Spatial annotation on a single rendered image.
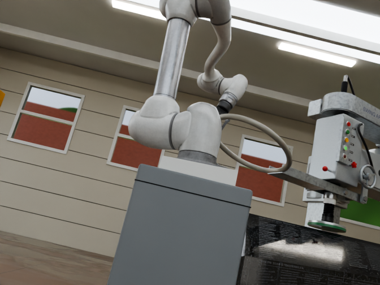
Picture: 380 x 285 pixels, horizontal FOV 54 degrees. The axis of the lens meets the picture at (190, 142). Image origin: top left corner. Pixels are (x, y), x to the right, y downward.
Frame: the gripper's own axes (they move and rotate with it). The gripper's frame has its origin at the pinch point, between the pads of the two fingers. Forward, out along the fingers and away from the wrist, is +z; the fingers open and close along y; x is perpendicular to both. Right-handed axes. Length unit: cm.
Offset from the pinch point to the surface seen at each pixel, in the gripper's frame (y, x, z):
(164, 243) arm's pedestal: 2, -56, 68
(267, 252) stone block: 60, 2, 34
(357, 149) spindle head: 84, 5, -53
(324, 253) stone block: 88, 1, 17
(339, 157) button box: 73, 1, -37
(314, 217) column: 123, 93, -39
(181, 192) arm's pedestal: -3, -58, 51
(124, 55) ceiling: -174, 517, -285
